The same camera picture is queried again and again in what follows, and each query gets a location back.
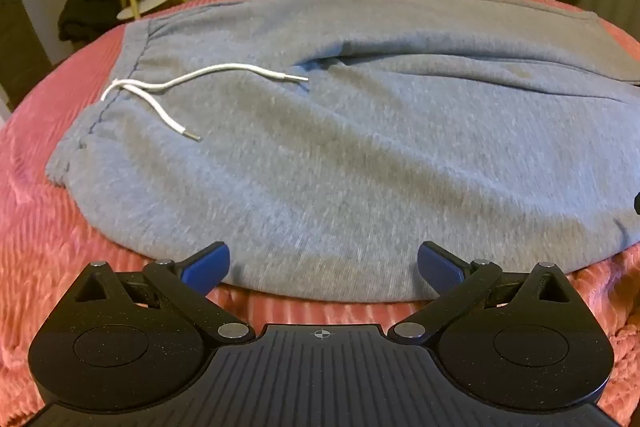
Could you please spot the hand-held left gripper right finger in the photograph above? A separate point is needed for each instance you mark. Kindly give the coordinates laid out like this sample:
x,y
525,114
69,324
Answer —
x,y
434,263

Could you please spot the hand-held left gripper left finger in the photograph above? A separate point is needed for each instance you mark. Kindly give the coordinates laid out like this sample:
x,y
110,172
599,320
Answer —
x,y
212,261

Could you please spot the grey sweatpants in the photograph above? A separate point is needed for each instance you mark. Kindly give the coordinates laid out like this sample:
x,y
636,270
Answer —
x,y
350,147

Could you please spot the pink ribbed blanket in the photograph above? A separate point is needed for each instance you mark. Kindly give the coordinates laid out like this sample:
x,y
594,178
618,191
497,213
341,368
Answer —
x,y
45,187

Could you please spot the black bag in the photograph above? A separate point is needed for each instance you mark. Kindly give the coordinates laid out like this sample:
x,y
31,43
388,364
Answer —
x,y
85,12

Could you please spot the dark wooden door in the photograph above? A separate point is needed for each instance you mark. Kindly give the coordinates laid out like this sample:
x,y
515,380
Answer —
x,y
17,32

